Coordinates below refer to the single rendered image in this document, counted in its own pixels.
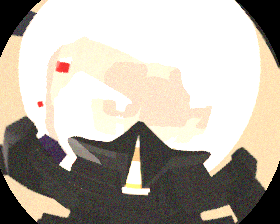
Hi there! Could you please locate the small red block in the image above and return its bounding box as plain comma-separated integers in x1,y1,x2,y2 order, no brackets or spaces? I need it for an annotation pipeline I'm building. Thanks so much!
36,100,43,108
55,60,69,73

